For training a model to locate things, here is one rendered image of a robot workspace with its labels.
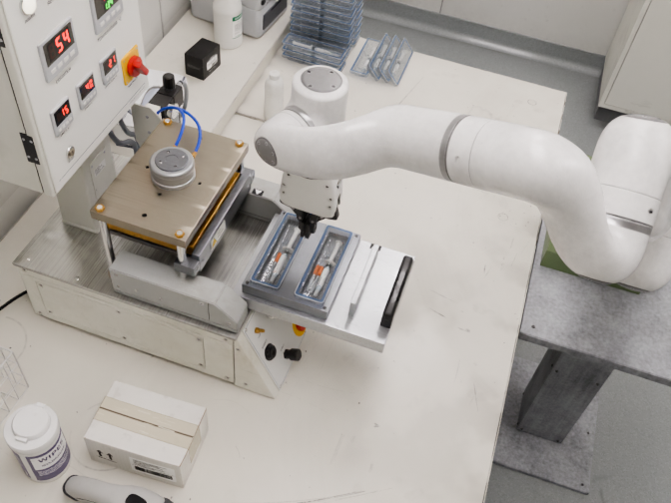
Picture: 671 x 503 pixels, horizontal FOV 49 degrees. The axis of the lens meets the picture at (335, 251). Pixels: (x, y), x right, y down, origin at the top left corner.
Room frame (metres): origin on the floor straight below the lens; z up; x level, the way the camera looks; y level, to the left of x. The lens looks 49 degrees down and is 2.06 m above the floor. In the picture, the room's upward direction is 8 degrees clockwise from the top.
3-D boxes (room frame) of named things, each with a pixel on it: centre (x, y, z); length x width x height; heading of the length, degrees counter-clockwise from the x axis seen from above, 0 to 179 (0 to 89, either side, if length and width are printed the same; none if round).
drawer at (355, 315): (0.87, 0.01, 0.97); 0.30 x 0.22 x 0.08; 77
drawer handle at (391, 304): (0.84, -0.12, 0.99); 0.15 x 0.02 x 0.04; 167
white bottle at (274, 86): (1.57, 0.22, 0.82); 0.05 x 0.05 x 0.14
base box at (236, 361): (0.96, 0.30, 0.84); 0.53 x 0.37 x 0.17; 77
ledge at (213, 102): (1.68, 0.45, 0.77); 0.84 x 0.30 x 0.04; 167
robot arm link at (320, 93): (0.88, 0.06, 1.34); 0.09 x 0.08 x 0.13; 146
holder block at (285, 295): (0.88, 0.06, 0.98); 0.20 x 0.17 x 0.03; 167
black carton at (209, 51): (1.68, 0.43, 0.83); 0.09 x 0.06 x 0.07; 160
